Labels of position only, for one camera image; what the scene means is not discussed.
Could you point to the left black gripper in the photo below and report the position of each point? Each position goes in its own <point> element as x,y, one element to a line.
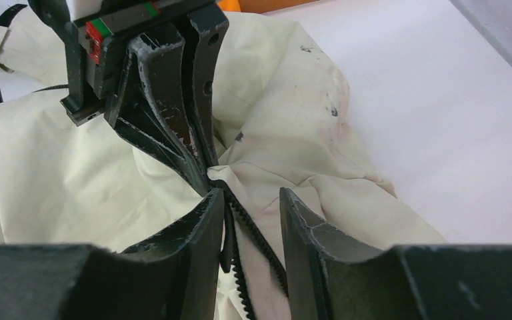
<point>127,55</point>

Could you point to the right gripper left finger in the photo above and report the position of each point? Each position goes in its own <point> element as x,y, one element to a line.
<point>170,275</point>

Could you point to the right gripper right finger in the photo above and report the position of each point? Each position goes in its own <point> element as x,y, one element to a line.
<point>331,275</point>

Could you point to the beige zip jacket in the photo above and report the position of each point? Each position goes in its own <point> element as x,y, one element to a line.
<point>280,120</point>

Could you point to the brown wooden compartment tray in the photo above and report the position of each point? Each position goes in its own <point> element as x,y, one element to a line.
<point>259,6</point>

